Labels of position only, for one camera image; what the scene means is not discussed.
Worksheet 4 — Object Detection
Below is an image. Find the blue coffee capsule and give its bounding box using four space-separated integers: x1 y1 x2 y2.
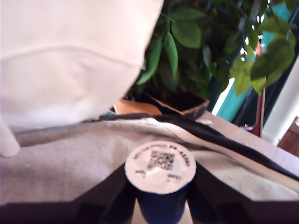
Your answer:
124 140 197 224

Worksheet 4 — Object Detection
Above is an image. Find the grey knitted cloth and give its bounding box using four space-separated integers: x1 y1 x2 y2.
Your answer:
0 112 299 208

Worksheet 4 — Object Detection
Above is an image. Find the brown cardboard piece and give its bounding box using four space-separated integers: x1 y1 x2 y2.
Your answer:
113 99 163 116

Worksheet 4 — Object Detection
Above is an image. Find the dark square plant pot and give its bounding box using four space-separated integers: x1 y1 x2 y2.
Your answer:
146 85 210 119

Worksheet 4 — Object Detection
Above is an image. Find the white draped cloth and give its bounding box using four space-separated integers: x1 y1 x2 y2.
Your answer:
0 0 165 131

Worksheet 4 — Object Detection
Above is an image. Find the green leafy houseplant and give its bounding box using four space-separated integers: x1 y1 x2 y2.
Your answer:
129 0 299 101

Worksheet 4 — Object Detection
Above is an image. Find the white door frame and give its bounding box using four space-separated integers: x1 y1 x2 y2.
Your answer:
261 53 299 147

